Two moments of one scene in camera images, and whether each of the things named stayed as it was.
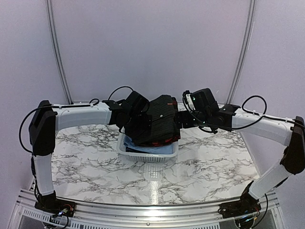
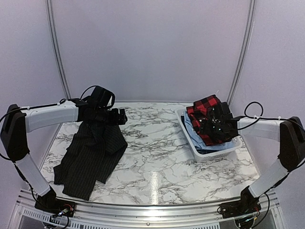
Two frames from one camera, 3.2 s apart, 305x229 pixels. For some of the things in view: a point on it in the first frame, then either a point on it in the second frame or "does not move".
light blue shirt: [161, 149] to [199, 140]
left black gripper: [146, 124] to [115, 120]
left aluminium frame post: [53, 36] does not move
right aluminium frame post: [245, 50] does not move
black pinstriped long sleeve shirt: [163, 109] to [93, 148]
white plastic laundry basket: [144, 157] to [236, 146]
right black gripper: [179, 120] to [204, 125]
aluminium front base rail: [25, 215] does not move
